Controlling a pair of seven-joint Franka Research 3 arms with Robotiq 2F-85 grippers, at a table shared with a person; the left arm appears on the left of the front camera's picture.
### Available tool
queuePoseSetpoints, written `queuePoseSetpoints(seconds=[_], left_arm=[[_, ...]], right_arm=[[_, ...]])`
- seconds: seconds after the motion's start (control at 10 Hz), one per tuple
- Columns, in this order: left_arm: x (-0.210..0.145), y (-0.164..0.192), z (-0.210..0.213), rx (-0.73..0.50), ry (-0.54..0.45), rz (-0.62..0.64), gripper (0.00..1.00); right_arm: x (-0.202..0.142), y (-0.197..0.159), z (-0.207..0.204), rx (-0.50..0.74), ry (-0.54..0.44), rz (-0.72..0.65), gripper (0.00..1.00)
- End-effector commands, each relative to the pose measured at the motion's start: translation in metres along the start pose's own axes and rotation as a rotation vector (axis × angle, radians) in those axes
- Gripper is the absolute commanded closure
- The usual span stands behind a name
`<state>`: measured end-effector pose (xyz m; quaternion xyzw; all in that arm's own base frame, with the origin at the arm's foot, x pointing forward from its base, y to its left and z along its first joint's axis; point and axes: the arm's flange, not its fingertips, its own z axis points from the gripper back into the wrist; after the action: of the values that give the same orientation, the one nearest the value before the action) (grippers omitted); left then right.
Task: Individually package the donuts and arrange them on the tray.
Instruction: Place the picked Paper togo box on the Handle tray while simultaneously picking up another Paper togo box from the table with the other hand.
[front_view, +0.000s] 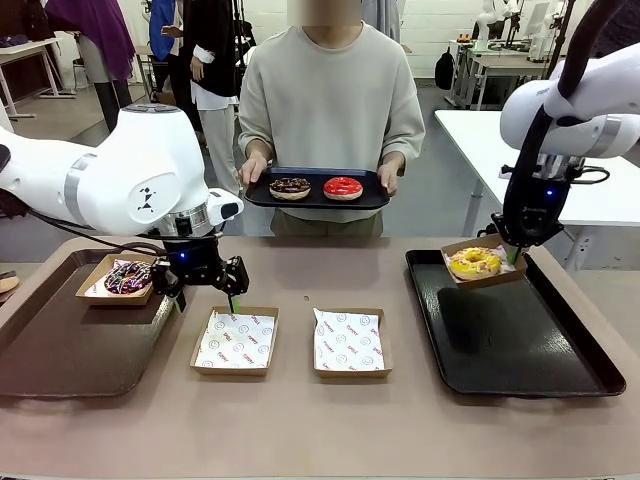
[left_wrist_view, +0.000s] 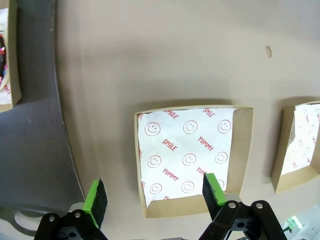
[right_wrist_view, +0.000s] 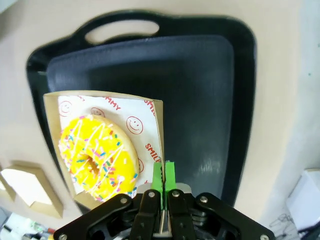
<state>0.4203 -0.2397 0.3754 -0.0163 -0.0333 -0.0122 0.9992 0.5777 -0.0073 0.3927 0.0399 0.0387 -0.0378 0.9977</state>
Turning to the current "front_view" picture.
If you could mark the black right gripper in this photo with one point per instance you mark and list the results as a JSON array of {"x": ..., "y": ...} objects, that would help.
[{"x": 542, "y": 215}]

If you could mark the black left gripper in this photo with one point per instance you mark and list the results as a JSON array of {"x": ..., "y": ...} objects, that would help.
[{"x": 192, "y": 260}]

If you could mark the yellow sprinkled donut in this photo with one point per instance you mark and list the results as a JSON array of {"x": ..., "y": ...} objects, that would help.
[{"x": 475, "y": 272}]

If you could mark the brown cardboard box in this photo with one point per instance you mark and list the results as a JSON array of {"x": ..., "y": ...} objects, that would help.
[
  {"x": 115, "y": 300},
  {"x": 480, "y": 286},
  {"x": 230, "y": 371},
  {"x": 350, "y": 374}
]

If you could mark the purple sprinkled donut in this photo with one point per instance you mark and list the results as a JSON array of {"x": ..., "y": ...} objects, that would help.
[{"x": 129, "y": 285}]

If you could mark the chocolate sprinkled donut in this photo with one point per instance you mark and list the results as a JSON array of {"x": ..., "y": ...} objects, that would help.
[{"x": 290, "y": 192}]

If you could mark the black serving tray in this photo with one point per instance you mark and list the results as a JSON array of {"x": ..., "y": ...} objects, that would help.
[{"x": 315, "y": 202}]

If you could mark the red glazed donut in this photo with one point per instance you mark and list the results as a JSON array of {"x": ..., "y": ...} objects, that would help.
[{"x": 343, "y": 192}]

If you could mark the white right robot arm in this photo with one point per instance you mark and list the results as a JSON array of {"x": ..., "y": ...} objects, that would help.
[{"x": 530, "y": 115}]

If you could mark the person's right forearm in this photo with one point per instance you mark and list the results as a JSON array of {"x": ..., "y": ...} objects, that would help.
[{"x": 255, "y": 140}]

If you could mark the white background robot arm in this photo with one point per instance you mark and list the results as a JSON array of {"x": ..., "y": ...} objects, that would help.
[{"x": 487, "y": 20}]

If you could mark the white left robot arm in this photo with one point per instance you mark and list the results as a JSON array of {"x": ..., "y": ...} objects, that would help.
[{"x": 125, "y": 165}]

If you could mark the person's left forearm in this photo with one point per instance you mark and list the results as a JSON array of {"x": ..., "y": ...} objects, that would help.
[{"x": 405, "y": 140}]

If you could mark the person's right hand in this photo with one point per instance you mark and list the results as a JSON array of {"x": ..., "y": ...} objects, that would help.
[{"x": 251, "y": 172}]

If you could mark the person's left hand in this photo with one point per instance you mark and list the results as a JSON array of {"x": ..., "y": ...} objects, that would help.
[{"x": 392, "y": 175}]

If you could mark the black caster wheel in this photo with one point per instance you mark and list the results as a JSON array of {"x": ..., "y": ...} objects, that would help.
[{"x": 486, "y": 231}]

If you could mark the white table with legs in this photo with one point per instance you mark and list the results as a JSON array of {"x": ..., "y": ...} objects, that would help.
[{"x": 470, "y": 140}]

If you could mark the background workbench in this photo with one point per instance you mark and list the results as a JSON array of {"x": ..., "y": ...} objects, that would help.
[{"x": 500, "y": 67}]

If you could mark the cardboard box on floor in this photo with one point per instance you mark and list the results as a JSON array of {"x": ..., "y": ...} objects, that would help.
[{"x": 167, "y": 97}]

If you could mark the black backpack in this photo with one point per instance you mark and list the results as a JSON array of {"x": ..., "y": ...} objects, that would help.
[{"x": 444, "y": 70}]

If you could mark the beige brown object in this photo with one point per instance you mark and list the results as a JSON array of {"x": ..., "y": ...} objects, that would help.
[{"x": 7, "y": 284}]

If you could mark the black vertical pole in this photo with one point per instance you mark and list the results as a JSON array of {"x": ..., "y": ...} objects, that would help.
[{"x": 555, "y": 30}]

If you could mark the person in beige sweater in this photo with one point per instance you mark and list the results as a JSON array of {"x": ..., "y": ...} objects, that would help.
[{"x": 330, "y": 100}]

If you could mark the person in dark plaid shirt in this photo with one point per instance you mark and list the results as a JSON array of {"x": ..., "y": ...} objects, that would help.
[{"x": 622, "y": 25}]

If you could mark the white desk with clothes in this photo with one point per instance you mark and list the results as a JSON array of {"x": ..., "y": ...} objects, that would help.
[{"x": 30, "y": 47}]

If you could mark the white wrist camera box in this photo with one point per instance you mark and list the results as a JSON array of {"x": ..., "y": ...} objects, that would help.
[{"x": 225, "y": 207}]

